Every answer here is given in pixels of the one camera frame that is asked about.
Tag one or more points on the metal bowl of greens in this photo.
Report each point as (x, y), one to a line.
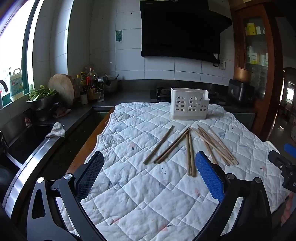
(40, 98)

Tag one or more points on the white plastic utensil holder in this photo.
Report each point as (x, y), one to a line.
(189, 104)

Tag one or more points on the green wall hook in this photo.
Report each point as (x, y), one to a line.
(118, 35)

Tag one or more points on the black rice cooker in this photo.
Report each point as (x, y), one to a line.
(241, 91)

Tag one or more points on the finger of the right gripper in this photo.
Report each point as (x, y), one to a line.
(290, 149)
(280, 161)

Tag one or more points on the white wall socket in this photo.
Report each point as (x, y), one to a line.
(222, 65)

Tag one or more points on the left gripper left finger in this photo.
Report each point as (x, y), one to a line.
(45, 222)

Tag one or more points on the dark sauce bottle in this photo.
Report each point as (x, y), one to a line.
(83, 83)

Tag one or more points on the cooking oil bottle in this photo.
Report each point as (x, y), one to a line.
(92, 86)

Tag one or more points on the grey dish rag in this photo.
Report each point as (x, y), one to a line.
(57, 131)

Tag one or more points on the black faucet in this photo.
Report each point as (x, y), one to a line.
(4, 85)

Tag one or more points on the white quilted cloth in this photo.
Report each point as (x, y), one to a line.
(130, 200)

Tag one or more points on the round wooden cutting board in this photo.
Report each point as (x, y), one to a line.
(66, 87)

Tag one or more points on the copper coloured pot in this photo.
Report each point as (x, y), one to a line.
(242, 74)

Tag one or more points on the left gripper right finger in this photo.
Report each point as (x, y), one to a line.
(253, 221)

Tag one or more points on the wooden glass cabinet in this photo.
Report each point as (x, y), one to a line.
(258, 49)

